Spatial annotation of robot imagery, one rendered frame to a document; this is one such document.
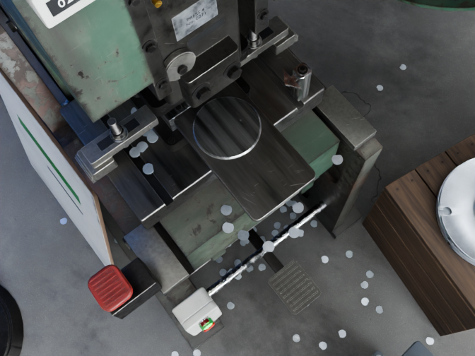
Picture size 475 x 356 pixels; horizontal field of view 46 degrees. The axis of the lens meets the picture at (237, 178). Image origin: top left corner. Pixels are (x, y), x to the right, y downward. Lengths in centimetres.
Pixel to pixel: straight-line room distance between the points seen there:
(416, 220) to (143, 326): 85
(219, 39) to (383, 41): 127
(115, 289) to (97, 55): 46
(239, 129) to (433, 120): 107
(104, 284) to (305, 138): 49
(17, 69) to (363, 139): 70
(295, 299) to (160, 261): 56
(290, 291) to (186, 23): 95
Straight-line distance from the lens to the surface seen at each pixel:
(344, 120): 118
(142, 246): 110
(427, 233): 144
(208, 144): 99
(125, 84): 71
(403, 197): 145
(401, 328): 175
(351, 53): 203
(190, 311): 108
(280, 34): 114
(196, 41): 83
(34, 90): 122
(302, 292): 155
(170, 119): 103
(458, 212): 145
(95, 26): 61
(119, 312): 104
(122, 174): 109
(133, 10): 64
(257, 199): 96
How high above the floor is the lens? 169
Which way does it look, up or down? 70 degrees down
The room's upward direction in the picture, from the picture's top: 7 degrees counter-clockwise
